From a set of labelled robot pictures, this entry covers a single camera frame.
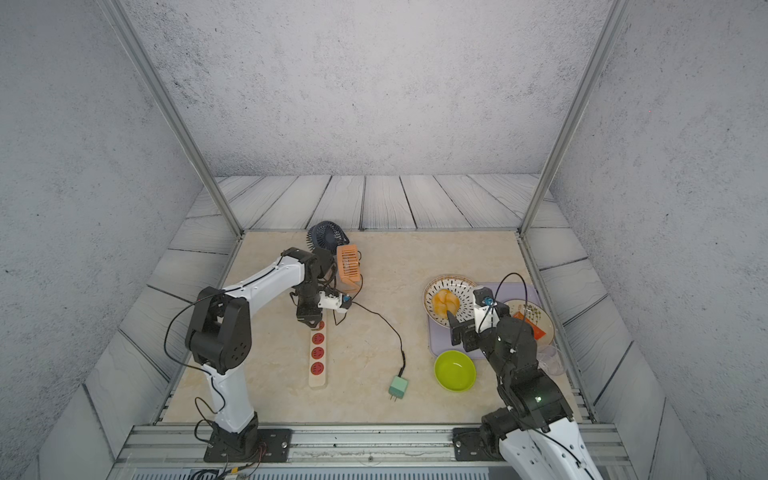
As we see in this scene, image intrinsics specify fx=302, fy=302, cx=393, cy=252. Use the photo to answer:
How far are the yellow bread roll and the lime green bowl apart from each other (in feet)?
0.46

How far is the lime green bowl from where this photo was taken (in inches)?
32.4

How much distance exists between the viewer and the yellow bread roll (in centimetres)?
96
